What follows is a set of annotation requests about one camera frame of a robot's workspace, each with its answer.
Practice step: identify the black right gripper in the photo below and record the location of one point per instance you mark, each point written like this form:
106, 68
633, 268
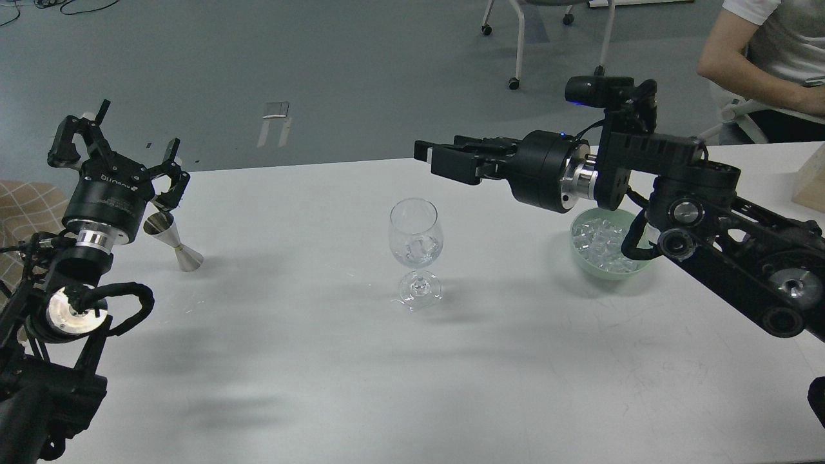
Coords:
535, 173

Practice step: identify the clear ice cube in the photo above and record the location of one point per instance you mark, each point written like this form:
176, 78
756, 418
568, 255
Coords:
422, 249

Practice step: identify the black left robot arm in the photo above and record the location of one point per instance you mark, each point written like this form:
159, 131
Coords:
58, 318

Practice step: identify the white rolling chair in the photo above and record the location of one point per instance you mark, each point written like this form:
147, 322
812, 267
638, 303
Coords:
532, 30

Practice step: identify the beige cardboard box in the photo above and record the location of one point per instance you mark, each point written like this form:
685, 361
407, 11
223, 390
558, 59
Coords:
808, 182

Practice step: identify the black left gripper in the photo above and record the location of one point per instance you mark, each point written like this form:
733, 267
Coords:
106, 196

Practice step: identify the green bowl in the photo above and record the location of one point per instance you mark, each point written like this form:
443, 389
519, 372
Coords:
619, 215

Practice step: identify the steel cocktail jigger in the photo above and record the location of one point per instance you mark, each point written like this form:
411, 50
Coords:
162, 226

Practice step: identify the clear wine glass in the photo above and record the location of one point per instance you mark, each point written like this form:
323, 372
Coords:
409, 218

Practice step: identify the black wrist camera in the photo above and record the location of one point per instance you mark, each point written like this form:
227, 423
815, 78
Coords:
630, 104

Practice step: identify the seated person white shirt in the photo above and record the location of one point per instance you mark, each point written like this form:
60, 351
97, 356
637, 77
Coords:
766, 51

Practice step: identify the clear ice cubes pile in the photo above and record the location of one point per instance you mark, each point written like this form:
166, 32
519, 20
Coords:
597, 244

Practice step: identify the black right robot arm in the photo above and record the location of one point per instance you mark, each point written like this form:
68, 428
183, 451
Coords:
766, 266

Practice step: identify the beige checkered sofa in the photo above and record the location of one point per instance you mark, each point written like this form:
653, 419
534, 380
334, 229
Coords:
29, 207

